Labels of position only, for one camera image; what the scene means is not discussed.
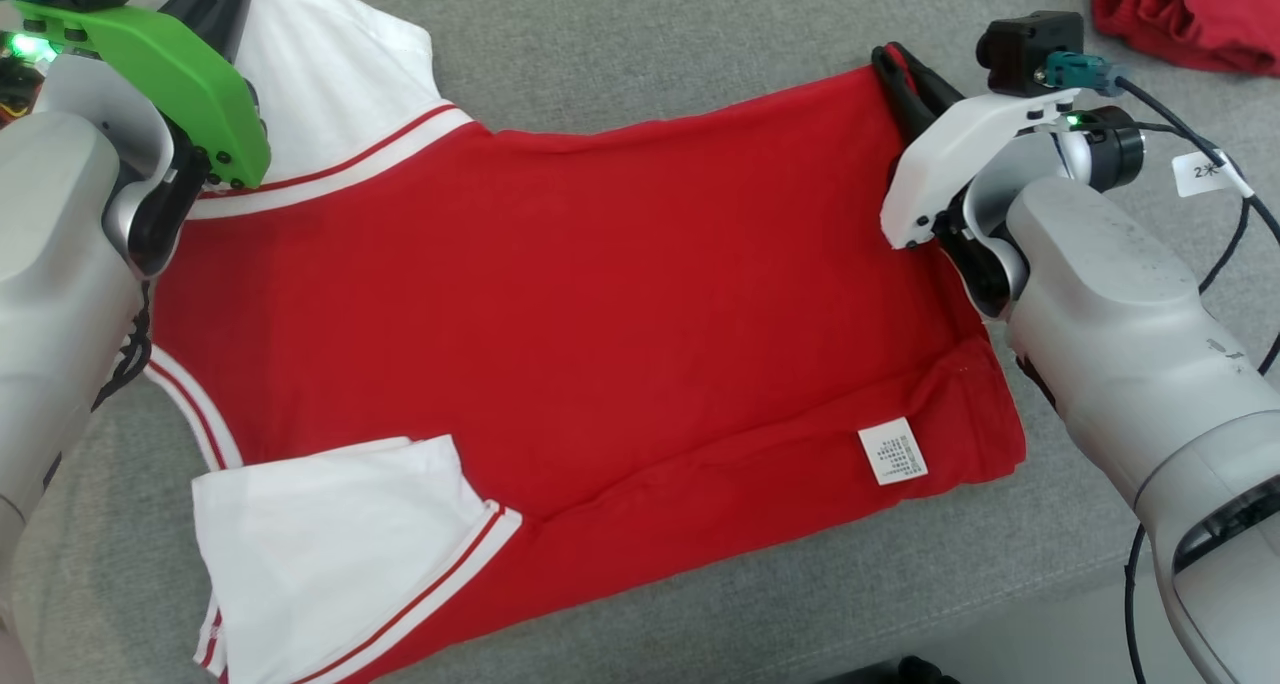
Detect red shorts white stripes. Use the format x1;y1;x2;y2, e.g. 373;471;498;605
1090;0;1280;76

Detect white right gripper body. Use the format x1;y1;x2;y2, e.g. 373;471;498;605
879;93;1078;252

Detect white cable label tag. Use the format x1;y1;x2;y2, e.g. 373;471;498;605
1171;150;1247;200

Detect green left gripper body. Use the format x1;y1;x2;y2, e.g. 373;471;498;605
14;2;272;191

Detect red Bulls jersey white sleeves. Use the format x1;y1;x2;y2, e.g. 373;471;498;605
144;0;1030;684

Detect right black cable teal plug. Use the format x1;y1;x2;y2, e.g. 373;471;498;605
1044;50;1280;684

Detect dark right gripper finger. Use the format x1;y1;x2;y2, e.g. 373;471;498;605
870;41;937;151
904;50;967;124

